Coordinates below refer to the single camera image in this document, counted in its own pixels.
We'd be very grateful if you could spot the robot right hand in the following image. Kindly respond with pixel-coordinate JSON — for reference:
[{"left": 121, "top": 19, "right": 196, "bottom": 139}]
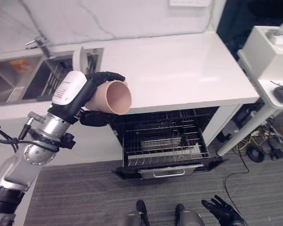
[{"left": 201, "top": 194, "right": 247, "bottom": 226}]

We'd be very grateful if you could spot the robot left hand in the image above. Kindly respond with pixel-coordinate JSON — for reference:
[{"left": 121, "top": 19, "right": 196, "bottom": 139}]
[{"left": 51, "top": 71, "right": 126, "bottom": 126}]

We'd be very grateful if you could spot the beige plastic cup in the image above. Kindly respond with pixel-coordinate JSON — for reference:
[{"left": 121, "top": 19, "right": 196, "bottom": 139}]
[{"left": 83, "top": 80, "right": 133, "bottom": 115}]

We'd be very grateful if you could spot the black drawer dishwasher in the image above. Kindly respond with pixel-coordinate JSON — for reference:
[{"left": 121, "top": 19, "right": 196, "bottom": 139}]
[{"left": 108, "top": 106, "right": 229, "bottom": 181}]

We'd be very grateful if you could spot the sink dish rack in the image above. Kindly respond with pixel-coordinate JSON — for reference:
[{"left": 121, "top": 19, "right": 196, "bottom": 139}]
[{"left": 41, "top": 59, "right": 74, "bottom": 98}]

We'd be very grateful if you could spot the robot right leg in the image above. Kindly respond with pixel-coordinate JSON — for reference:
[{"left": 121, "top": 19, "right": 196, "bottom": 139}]
[{"left": 175, "top": 203, "right": 205, "bottom": 226}]

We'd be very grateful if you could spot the stainless steel sink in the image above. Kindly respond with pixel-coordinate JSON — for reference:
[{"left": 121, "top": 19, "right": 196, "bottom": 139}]
[{"left": 0, "top": 50, "right": 76, "bottom": 103}]

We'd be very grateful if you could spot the chrome faucet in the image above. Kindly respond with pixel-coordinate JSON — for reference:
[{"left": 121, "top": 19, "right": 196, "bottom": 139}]
[{"left": 25, "top": 36, "right": 55, "bottom": 59}]

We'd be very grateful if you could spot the orange sponge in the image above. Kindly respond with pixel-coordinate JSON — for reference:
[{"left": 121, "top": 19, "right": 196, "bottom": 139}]
[{"left": 9, "top": 59, "right": 34, "bottom": 72}]

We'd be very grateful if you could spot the white kitchen counter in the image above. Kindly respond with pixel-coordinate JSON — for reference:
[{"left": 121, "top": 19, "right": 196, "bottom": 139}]
[{"left": 0, "top": 31, "right": 260, "bottom": 165}]

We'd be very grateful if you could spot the metal cutlery tray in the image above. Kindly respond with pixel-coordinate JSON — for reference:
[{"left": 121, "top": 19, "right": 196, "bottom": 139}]
[{"left": 140, "top": 136, "right": 182, "bottom": 151}]

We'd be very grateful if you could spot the white side table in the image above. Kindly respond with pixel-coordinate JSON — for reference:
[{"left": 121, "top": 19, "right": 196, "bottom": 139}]
[{"left": 217, "top": 49, "right": 283, "bottom": 157}]

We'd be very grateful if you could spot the white box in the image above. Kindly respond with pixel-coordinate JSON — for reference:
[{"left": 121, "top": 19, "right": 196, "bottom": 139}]
[{"left": 242, "top": 24, "right": 283, "bottom": 81}]

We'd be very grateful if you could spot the black floor cable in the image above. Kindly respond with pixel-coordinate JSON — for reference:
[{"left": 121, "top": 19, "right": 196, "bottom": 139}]
[{"left": 224, "top": 141, "right": 250, "bottom": 212}]

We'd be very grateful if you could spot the tangled cable pile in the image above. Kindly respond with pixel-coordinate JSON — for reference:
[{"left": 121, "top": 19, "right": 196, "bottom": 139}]
[{"left": 235, "top": 115, "right": 283, "bottom": 163}]

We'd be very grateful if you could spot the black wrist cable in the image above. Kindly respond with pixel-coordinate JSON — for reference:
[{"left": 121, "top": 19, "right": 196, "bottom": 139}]
[{"left": 0, "top": 117, "right": 36, "bottom": 153}]

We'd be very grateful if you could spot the wire dish rack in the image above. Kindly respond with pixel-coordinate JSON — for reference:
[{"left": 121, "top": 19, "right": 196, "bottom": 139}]
[{"left": 112, "top": 108, "right": 212, "bottom": 167}]

